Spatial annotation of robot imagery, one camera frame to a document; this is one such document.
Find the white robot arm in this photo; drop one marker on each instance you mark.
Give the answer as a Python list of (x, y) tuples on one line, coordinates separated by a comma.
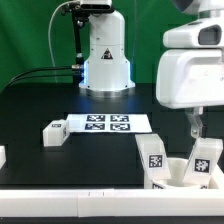
[(107, 71)]

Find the white L-shaped fence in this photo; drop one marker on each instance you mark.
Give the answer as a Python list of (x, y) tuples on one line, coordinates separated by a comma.
[(115, 203)]

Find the black camera on stand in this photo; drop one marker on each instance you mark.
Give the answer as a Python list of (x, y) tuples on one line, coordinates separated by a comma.
[(96, 6)]

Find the black camera stand pole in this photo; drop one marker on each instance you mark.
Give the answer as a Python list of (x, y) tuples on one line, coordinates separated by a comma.
[(79, 18)]

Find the white marker sheet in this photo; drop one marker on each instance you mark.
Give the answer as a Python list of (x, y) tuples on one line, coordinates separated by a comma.
[(109, 123)]

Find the white round stool seat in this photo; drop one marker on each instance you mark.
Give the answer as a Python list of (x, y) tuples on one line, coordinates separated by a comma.
[(177, 167)]

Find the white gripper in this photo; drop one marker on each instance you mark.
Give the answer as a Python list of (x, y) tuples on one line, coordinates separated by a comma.
[(191, 79)]

